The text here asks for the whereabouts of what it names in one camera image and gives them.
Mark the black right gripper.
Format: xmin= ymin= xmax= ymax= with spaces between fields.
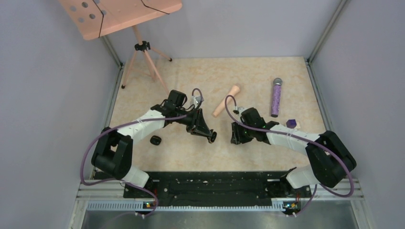
xmin=231 ymin=120 xmax=255 ymax=145

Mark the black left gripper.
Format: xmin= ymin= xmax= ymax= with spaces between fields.
xmin=175 ymin=107 xmax=212 ymax=138

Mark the black glossy earbud charging case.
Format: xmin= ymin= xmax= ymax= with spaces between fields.
xmin=207 ymin=130 xmax=217 ymax=144

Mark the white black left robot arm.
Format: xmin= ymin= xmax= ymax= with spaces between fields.
xmin=91 ymin=90 xmax=217 ymax=197

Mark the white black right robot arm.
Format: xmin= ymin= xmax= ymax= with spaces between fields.
xmin=231 ymin=107 xmax=357 ymax=197

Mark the black case lid piece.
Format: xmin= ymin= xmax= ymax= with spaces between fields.
xmin=150 ymin=135 xmax=162 ymax=146

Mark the pink wooden flute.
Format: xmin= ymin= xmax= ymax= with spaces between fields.
xmin=212 ymin=84 xmax=241 ymax=118

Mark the purple glitter microphone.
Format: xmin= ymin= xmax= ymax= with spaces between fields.
xmin=271 ymin=78 xmax=283 ymax=117

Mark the purple cube on block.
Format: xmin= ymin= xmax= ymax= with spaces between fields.
xmin=286 ymin=119 xmax=300 ymax=129

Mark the pink music stand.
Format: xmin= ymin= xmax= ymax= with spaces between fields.
xmin=59 ymin=0 xmax=183 ymax=95

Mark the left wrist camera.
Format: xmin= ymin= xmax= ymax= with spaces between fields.
xmin=192 ymin=96 xmax=204 ymax=109

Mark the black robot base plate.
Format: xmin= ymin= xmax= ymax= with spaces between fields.
xmin=123 ymin=171 xmax=312 ymax=207

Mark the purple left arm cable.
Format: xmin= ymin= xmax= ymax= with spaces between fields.
xmin=80 ymin=88 xmax=203 ymax=219

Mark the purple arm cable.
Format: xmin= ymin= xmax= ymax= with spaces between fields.
xmin=224 ymin=94 xmax=356 ymax=217
xmin=80 ymin=88 xmax=203 ymax=219

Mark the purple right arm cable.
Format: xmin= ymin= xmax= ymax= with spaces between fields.
xmin=224 ymin=94 xmax=356 ymax=217

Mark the grey slotted cable duct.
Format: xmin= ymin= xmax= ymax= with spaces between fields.
xmin=87 ymin=200 xmax=286 ymax=211

